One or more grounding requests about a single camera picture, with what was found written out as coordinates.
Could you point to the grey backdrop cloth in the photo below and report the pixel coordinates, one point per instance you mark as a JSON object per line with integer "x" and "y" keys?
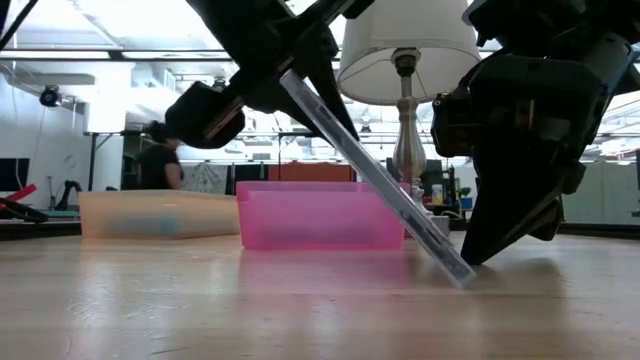
{"x": 205, "y": 177}

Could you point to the grey jewel case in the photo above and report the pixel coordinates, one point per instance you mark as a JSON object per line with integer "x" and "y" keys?
{"x": 380, "y": 180}

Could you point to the pink translucent plastic bin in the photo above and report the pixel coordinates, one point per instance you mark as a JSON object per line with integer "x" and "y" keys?
{"x": 310, "y": 215}

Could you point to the orange translucent plastic bin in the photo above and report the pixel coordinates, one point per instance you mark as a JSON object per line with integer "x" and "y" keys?
{"x": 160, "y": 215}

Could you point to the person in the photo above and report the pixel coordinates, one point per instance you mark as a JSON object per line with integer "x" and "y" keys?
{"x": 157, "y": 165}

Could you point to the black background screen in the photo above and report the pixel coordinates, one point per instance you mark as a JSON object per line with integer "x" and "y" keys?
{"x": 434, "y": 172}

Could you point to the small blue box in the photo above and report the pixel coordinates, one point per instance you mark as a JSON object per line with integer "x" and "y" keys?
{"x": 466, "y": 203}

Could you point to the pale green partition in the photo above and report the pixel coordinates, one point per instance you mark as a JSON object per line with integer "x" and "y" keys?
{"x": 610, "y": 192}

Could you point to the orange backdrop cloth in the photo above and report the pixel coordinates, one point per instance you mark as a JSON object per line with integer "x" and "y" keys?
{"x": 310, "y": 172}

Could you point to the black monitor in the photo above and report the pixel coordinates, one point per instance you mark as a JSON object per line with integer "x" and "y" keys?
{"x": 14, "y": 175}

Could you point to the black ceiling light rail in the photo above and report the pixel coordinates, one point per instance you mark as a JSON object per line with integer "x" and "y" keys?
{"x": 60, "y": 55}

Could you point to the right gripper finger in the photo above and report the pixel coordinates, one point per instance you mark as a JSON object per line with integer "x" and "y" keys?
{"x": 505, "y": 200}
{"x": 555, "y": 220}

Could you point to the black ceiling spotlight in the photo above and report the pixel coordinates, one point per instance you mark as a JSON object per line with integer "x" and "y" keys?
{"x": 50, "y": 96}

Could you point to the background black robot arm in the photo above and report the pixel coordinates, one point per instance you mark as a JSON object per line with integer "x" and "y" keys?
{"x": 70, "y": 192}

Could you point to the white shade silver table lamp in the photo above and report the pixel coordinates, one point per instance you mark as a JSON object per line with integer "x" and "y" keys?
{"x": 410, "y": 30}

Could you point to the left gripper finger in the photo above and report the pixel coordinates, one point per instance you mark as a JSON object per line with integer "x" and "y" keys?
{"x": 205, "y": 117}
{"x": 330, "y": 75}

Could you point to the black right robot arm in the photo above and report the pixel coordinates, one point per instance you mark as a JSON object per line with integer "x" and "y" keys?
{"x": 550, "y": 20}

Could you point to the black backdrop cloth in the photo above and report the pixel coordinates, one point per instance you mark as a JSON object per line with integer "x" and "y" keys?
{"x": 247, "y": 172}

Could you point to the black metal frame rig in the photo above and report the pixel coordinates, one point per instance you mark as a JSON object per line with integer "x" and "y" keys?
{"x": 92, "y": 160}

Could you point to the red bar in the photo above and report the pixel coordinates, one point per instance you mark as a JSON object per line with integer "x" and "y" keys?
{"x": 22, "y": 192}

